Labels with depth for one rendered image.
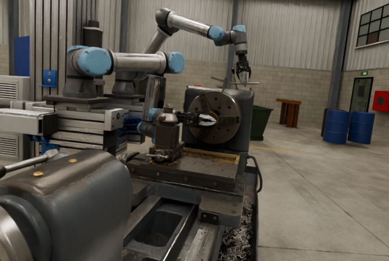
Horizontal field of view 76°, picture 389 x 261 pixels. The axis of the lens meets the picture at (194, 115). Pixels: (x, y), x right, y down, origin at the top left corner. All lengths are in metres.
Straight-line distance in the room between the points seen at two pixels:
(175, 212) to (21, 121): 0.75
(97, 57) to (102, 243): 0.85
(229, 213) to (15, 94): 1.27
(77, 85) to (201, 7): 11.01
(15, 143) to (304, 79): 11.85
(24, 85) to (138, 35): 10.59
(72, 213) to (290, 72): 12.14
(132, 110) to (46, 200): 1.40
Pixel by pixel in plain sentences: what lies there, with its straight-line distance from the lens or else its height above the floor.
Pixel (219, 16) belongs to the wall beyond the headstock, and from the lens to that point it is 12.00.
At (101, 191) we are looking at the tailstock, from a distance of 0.35.
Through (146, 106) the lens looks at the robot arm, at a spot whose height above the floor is 1.12.
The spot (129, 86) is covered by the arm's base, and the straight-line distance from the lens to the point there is 1.69.
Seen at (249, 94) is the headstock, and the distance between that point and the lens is 1.60.
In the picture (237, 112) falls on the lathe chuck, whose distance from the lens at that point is 1.44.
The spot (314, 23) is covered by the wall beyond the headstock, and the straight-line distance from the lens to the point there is 13.03.
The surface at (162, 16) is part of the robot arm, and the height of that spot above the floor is 1.65.
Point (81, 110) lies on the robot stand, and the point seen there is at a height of 1.10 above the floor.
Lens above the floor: 1.26
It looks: 7 degrees down
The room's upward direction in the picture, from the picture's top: 5 degrees clockwise
